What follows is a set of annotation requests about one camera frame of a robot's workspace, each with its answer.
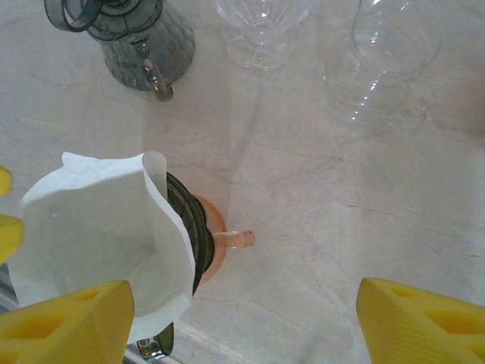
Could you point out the glass pitcher with paper filter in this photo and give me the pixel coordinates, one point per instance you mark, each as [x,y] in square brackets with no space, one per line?
[159,41]

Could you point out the clear smooth glass dripper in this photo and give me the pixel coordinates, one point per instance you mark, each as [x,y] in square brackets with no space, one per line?
[398,45]

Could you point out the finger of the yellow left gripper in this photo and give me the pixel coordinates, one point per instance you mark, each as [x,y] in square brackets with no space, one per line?
[9,237]
[4,182]

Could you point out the clear ribbed glass dripper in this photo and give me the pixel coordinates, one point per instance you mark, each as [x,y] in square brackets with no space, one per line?
[261,41]

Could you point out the white paper coffee filter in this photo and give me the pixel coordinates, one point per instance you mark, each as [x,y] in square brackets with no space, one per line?
[94,212]

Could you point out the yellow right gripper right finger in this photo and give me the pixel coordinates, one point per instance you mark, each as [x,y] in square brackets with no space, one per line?
[398,341]

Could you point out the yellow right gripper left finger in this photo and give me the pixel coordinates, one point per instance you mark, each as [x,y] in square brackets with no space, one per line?
[64,333]

